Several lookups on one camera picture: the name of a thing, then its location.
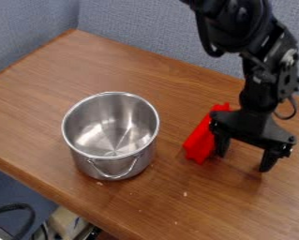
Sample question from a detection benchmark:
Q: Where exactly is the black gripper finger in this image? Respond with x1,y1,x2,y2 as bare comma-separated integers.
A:
213,127,230,158
259,148,281,173

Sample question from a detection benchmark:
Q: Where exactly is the beige box under table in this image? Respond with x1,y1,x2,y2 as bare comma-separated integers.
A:
47,206,90,240

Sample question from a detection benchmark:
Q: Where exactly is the black cable under table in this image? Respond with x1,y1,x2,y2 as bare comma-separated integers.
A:
0,202,36,240

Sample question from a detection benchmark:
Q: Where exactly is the metal pot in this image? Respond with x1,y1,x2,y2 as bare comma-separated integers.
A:
62,92,161,181

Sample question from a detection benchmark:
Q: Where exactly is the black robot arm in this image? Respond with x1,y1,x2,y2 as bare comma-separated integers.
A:
179,0,299,173

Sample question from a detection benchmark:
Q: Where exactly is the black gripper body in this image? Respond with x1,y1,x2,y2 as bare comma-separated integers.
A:
210,109,297,158

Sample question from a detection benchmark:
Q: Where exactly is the red plastic block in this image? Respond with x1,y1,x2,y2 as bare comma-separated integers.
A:
183,113,215,164

